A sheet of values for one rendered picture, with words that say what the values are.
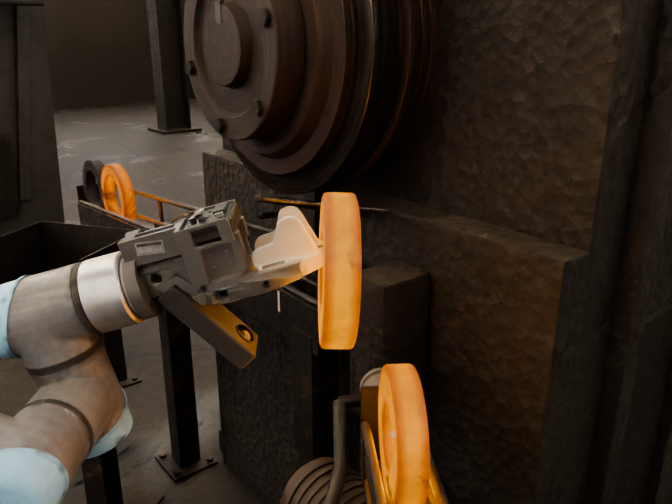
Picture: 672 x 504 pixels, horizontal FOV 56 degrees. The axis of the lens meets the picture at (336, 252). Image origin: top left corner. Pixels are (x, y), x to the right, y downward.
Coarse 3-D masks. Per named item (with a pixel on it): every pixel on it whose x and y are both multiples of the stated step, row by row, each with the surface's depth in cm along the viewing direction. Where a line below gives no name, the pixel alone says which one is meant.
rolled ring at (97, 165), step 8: (88, 160) 192; (96, 160) 192; (88, 168) 193; (96, 168) 188; (88, 176) 198; (96, 176) 189; (88, 184) 199; (88, 192) 200; (96, 192) 201; (88, 200) 200; (96, 200) 200; (104, 208) 190
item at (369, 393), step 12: (360, 396) 78; (372, 396) 78; (360, 408) 79; (372, 408) 79; (360, 420) 79; (372, 420) 79; (360, 432) 79; (372, 432) 79; (360, 444) 80; (360, 456) 80
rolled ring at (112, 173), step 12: (108, 168) 178; (120, 168) 176; (108, 180) 183; (120, 180) 173; (108, 192) 185; (120, 192) 174; (132, 192) 174; (108, 204) 185; (132, 204) 175; (132, 216) 176
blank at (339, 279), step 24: (336, 192) 63; (336, 216) 58; (336, 240) 57; (360, 240) 57; (336, 264) 56; (360, 264) 56; (336, 288) 56; (360, 288) 57; (336, 312) 57; (336, 336) 59
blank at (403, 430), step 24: (384, 384) 72; (408, 384) 66; (384, 408) 73; (408, 408) 64; (384, 432) 74; (408, 432) 63; (384, 456) 73; (408, 456) 63; (384, 480) 73; (408, 480) 63
